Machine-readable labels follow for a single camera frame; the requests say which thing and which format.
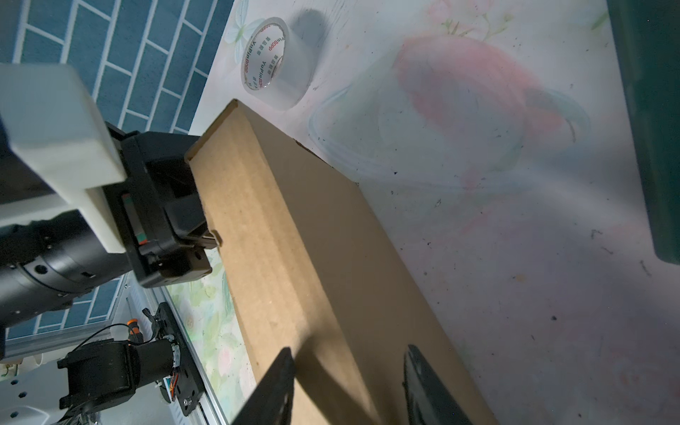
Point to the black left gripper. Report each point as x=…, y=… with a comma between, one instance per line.
x=158, y=210

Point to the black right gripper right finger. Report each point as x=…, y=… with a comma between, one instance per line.
x=428, y=400

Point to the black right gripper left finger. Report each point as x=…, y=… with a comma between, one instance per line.
x=272, y=400

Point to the brown cardboard box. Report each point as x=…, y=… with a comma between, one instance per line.
x=311, y=269

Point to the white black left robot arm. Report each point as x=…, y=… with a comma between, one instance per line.
x=45, y=265

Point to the clear tape roll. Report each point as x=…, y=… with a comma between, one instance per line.
x=277, y=66

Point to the dark green flat block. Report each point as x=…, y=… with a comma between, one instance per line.
x=646, y=36

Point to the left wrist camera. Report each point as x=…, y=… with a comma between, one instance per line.
x=52, y=127

